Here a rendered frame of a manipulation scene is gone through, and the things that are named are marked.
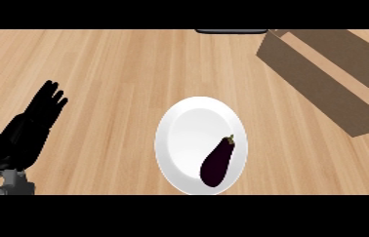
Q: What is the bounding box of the white oval plate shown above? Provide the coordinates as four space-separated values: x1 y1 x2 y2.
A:
154 96 250 196

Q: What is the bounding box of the brown cardboard box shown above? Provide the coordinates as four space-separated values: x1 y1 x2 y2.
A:
256 29 369 138

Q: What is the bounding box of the dark purple eggplant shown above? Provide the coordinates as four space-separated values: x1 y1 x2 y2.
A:
200 134 236 188

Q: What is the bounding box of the dark flat appliance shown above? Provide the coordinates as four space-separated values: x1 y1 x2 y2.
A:
194 28 270 35

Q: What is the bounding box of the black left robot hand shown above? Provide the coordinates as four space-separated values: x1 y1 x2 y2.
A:
0 79 70 173

